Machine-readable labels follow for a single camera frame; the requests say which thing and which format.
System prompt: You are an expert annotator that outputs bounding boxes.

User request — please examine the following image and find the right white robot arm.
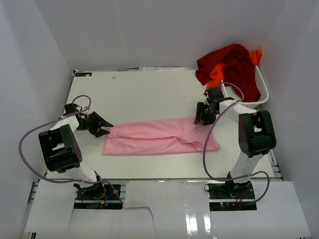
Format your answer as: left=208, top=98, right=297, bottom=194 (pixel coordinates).
left=194, top=88, right=277, bottom=199

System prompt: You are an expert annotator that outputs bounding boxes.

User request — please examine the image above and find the dark red t shirt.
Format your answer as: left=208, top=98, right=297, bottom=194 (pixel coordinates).
left=195, top=43, right=261, bottom=102

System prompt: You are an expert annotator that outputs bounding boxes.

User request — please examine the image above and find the white plastic basket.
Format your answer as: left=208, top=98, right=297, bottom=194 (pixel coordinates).
left=219, top=65, right=270, bottom=109

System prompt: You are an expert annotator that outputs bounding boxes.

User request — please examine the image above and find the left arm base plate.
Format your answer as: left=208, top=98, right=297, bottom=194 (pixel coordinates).
left=74, top=184, right=123, bottom=210

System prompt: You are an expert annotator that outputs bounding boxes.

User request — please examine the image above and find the orange t shirt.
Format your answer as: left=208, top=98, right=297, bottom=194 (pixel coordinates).
left=207, top=49, right=263, bottom=89

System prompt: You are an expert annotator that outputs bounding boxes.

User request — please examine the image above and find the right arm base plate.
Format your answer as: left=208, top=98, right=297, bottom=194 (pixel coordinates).
left=204, top=181, right=257, bottom=212

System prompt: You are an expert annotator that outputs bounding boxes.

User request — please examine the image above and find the pink t shirt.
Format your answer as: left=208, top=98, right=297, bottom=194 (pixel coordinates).
left=103, top=117, right=209, bottom=155

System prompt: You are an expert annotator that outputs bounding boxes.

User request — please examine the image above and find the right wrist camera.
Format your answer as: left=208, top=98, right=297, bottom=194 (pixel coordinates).
left=203, top=92, right=210, bottom=105

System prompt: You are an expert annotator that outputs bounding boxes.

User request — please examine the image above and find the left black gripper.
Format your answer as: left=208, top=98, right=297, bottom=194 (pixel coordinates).
left=75, top=111, right=113, bottom=137

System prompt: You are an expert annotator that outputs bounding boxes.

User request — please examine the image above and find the black label sticker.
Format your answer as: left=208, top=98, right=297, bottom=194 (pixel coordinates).
left=74, top=72, right=92, bottom=77

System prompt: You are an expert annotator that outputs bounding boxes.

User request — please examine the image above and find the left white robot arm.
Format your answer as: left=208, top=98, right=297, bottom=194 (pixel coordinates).
left=38, top=103, right=114, bottom=199

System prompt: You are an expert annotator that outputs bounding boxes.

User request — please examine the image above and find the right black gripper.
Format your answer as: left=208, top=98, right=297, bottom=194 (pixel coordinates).
left=194, top=102, right=217, bottom=125

